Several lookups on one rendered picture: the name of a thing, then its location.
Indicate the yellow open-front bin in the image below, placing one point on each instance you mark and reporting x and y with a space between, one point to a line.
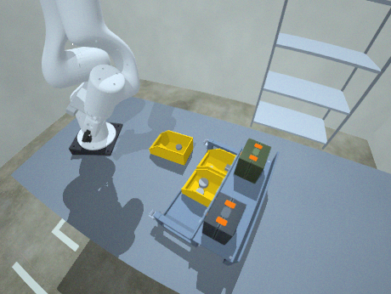
214 181
218 159
165 147

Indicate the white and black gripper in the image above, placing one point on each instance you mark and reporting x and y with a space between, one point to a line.
91 127

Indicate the olive green case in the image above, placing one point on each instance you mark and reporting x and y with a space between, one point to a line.
252 160

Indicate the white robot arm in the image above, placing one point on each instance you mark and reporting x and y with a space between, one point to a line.
83 24

